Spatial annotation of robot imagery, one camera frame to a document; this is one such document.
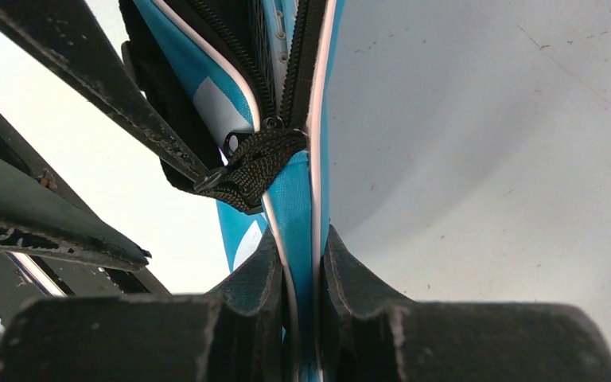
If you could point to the blue racket bag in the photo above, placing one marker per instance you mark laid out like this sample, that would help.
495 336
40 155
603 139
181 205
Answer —
196 63

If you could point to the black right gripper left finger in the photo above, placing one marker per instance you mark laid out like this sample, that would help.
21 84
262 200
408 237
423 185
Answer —
231 333

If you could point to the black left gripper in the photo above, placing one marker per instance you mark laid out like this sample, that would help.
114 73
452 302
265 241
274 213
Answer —
39 213

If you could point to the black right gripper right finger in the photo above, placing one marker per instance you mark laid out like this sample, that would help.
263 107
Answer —
372 332

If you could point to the blue racket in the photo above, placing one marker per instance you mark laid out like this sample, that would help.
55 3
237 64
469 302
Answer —
273 23

